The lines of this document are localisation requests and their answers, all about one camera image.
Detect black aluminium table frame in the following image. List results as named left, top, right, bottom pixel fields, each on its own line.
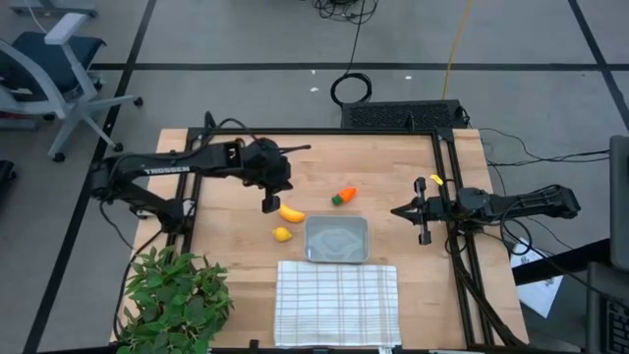
left=166, top=126, right=497, bottom=354

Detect grey tupperware container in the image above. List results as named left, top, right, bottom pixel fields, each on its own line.
left=303, top=214, right=371, bottom=265

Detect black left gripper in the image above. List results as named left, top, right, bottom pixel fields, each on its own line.
left=240, top=137, right=313, bottom=214

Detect black vented computer case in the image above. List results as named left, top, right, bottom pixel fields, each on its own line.
left=340, top=99, right=468, bottom=130

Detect orange toy carrot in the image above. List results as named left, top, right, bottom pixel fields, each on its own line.
left=331, top=186, right=359, bottom=207

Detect black cable bundle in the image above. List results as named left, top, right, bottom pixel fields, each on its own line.
left=444, top=220, right=527, bottom=348

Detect thin black cable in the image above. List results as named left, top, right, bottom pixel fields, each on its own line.
left=479, top=127, right=611, bottom=167

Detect green potted plant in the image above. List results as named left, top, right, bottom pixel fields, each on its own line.
left=116, top=245, right=235, bottom=354

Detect yellow cable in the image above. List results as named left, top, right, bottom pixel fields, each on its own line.
left=441, top=0, right=474, bottom=101

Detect coiled black cable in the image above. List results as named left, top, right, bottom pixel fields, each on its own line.
left=329, top=72, right=373, bottom=107

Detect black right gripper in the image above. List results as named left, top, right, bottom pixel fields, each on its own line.
left=390, top=176, right=461, bottom=246

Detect black keyboard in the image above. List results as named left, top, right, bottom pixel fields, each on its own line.
left=584, top=260, right=629, bottom=354

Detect yellow toy banana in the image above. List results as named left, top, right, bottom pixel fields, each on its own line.
left=278, top=204, right=307, bottom=224

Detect white paper sheets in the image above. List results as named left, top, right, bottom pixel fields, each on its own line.
left=509, top=237, right=565, bottom=320

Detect grey office chair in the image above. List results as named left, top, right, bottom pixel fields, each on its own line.
left=0, top=12, right=144, bottom=163

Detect white checked kitchen towel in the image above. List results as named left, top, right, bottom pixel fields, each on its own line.
left=273, top=260, right=403, bottom=349

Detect tangled black cables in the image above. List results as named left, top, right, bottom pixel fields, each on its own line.
left=312, top=0, right=379, bottom=25

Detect black desk beam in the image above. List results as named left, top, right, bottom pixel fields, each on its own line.
left=510, top=238, right=613, bottom=287

